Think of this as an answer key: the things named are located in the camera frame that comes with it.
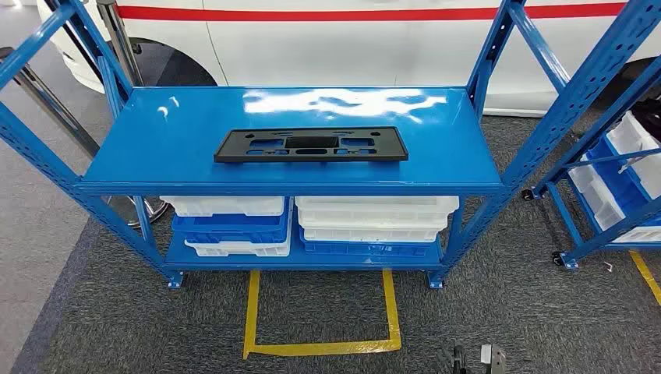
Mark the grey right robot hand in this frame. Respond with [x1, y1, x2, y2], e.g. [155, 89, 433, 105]
[439, 344, 468, 374]

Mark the black plastic plate bracket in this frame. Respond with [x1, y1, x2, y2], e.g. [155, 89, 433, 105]
[214, 126, 409, 164]

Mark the blue metal shelf rack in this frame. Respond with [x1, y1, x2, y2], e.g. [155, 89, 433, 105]
[521, 67, 661, 272]
[0, 0, 661, 290]

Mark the yellow floor tape square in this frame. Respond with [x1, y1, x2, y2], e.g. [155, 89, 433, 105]
[242, 268, 403, 361]
[628, 250, 661, 306]

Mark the wide blue plastic bin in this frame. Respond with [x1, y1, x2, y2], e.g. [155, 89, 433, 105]
[299, 227, 433, 258]

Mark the black bulky object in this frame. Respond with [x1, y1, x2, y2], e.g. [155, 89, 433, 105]
[628, 97, 661, 143]

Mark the white car with red stripe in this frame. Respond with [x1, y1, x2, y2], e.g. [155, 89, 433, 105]
[36, 0, 661, 117]

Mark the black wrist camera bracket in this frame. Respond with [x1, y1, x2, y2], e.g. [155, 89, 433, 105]
[489, 344, 508, 374]

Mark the chrome stanchion post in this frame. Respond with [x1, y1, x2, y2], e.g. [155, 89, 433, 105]
[0, 46, 169, 231]
[97, 0, 144, 86]

